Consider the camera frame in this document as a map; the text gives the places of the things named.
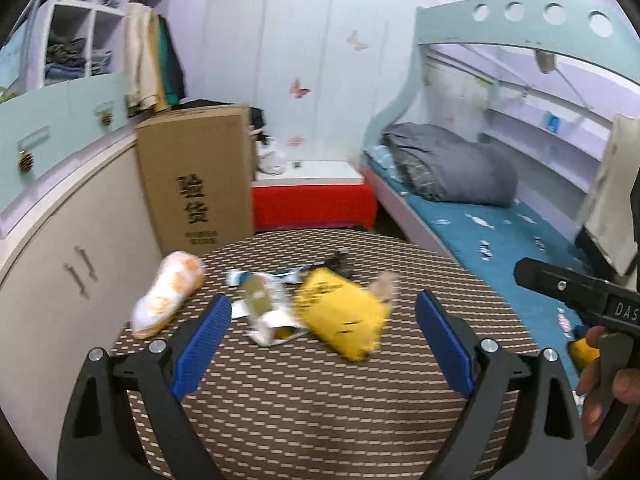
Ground light green bunk bed frame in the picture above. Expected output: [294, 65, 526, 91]
[359, 0, 640, 281]

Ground dark hanging garment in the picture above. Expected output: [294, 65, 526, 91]
[162, 15, 187, 101]

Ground white wardrobe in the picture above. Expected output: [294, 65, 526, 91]
[200, 0, 432, 172]

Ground grey duvet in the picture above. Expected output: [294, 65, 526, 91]
[381, 122, 520, 209]

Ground white bed shelf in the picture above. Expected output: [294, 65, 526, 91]
[482, 107, 611, 194]

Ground brown dotted tablecloth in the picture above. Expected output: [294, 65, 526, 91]
[110, 230, 539, 480]

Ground white board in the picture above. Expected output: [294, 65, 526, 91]
[257, 161, 365, 189]

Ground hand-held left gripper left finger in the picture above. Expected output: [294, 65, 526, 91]
[57, 294, 233, 480]

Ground cream hanging garment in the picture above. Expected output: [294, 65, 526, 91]
[577, 112, 640, 277]

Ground teal patterned bed sheet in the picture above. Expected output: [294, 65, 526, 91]
[362, 145, 603, 363]

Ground black cloth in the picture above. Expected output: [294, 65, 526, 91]
[180, 99, 269, 134]

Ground tan paper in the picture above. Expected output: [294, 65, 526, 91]
[370, 272, 400, 306]

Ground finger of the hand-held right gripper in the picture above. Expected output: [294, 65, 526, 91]
[514, 256, 609, 315]
[574, 226, 617, 273]

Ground white orange plastic bag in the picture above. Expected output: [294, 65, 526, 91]
[131, 252, 207, 339]

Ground cream hanging jacket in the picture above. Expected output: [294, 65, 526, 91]
[123, 2, 164, 114]

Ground olive green small box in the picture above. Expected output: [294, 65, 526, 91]
[240, 273, 286, 322]

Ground beige low cabinet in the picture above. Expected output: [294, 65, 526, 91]
[0, 125, 164, 461]

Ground red ottoman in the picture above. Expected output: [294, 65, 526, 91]
[250, 183, 379, 234]

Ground person's right hand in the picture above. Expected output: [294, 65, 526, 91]
[575, 326, 640, 439]

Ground green hanging garment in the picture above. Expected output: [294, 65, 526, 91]
[157, 15, 184, 104]

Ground dark folded clothes stack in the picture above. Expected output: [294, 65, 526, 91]
[44, 38, 87, 79]

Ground long white medicine box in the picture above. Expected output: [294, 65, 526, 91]
[231, 300, 309, 347]

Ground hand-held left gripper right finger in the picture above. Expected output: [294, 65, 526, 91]
[415, 290, 589, 480]

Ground blue plaid pillow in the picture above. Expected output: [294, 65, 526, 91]
[363, 144, 401, 181]

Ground tall cardboard box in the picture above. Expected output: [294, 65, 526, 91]
[135, 105, 256, 257]

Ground light blue paper sign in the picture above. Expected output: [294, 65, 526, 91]
[0, 42, 30, 96]

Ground white cubby shelf unit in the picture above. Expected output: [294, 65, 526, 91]
[25, 0, 174, 89]

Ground grey folded clothes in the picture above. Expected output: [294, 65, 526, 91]
[89, 48, 114, 75]

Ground small dark grey wrapper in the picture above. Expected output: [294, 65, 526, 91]
[325, 254, 355, 279]

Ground light green drawer unit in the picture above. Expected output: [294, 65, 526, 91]
[0, 72, 131, 239]

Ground yellow paper bag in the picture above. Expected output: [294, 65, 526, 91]
[292, 267, 391, 363]

